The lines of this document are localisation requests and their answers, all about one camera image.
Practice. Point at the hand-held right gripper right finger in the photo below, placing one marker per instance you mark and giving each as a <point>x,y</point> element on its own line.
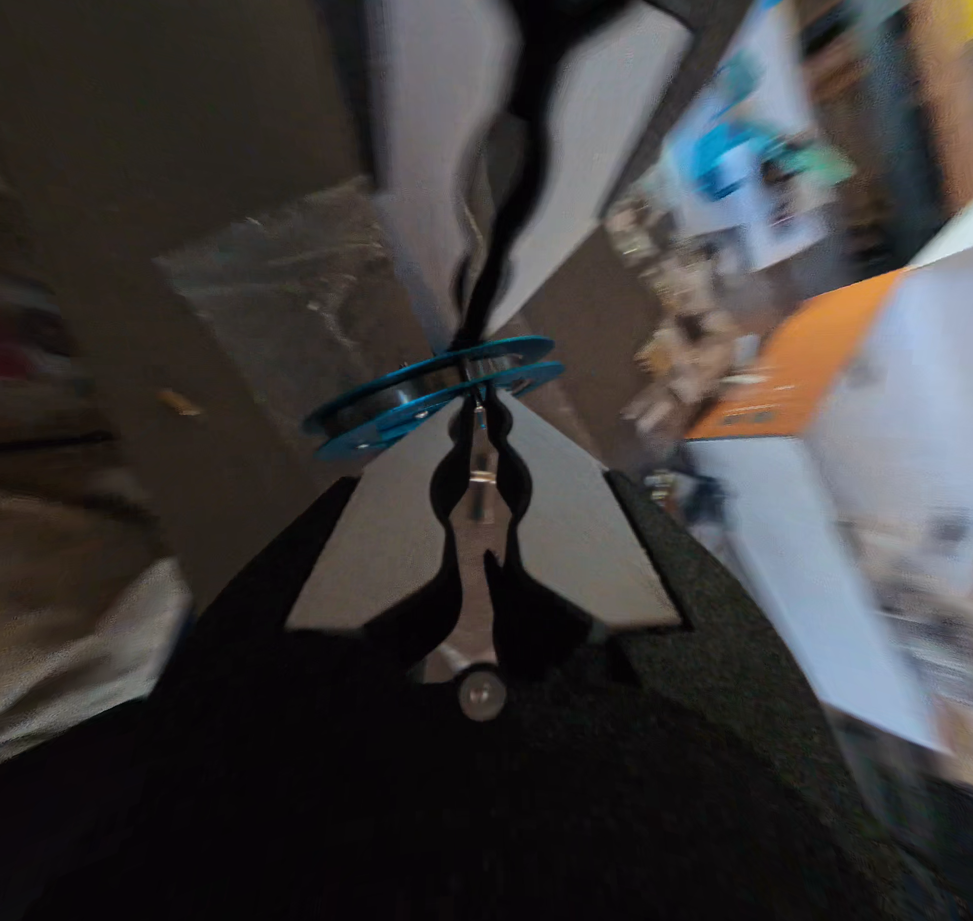
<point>593,549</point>

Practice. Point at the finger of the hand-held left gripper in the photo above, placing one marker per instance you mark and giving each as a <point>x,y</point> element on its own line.
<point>433,100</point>
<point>600,115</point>

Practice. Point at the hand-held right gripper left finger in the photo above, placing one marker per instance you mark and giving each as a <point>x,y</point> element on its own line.
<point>372,549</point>

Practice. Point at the blue round turntable assembly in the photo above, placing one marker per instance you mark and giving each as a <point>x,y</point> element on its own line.
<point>357,435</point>

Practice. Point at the small metal screw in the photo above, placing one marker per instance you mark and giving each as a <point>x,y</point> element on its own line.
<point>480,413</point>

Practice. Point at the white foam sheet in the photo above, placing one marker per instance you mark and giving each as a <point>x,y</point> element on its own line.
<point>752,207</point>

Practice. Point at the pile of small hardware bags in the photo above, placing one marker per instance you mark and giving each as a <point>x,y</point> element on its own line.
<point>684,313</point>

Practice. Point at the teal oval plate with servo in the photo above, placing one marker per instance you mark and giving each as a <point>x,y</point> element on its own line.
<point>821,165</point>

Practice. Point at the clear plastic bag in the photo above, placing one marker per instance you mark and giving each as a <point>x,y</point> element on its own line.
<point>266,290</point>

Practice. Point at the orange white cardboard box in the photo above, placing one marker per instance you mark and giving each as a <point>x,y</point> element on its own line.
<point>836,374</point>

